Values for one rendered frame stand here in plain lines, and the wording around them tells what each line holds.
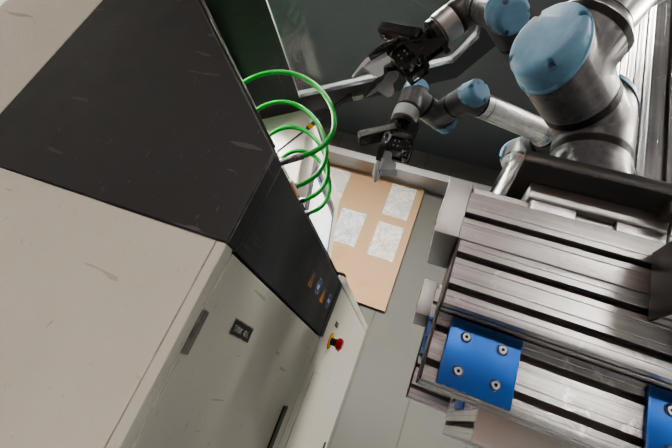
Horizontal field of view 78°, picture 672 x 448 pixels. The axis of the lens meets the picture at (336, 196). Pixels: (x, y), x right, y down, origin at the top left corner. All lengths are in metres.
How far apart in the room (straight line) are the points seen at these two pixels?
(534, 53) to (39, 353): 0.79
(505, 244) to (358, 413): 2.60
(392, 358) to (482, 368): 2.54
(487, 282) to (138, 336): 0.45
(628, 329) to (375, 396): 2.59
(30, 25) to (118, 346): 0.81
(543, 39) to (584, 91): 0.09
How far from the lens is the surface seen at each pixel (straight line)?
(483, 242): 0.59
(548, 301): 0.58
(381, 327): 3.15
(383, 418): 3.09
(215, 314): 0.64
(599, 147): 0.72
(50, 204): 0.81
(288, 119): 1.64
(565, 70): 0.66
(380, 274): 3.22
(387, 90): 1.02
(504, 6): 0.91
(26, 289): 0.76
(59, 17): 1.18
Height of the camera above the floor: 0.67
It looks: 24 degrees up
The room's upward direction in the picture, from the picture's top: 23 degrees clockwise
